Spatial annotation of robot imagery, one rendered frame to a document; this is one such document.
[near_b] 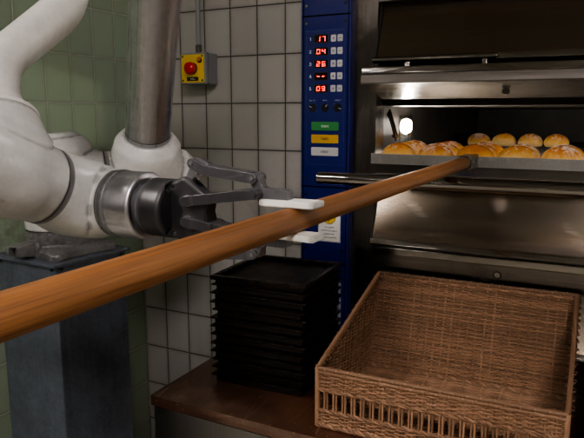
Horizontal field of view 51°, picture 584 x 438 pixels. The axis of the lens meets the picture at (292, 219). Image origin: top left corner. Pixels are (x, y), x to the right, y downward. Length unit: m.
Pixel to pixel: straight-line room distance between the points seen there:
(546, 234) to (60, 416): 1.29
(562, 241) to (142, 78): 1.13
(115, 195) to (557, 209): 1.27
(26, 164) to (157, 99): 0.63
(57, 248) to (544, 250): 1.22
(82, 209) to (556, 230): 1.29
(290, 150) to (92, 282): 1.56
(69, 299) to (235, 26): 1.71
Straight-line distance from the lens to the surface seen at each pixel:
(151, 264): 0.48
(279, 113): 1.98
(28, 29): 0.92
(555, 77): 1.60
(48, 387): 1.53
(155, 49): 1.29
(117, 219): 0.80
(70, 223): 0.84
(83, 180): 0.83
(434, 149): 1.69
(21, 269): 1.50
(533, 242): 1.77
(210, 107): 2.11
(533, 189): 1.38
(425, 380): 1.80
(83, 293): 0.43
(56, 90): 2.05
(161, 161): 1.41
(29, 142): 0.78
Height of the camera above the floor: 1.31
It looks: 10 degrees down
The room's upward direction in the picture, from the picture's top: straight up
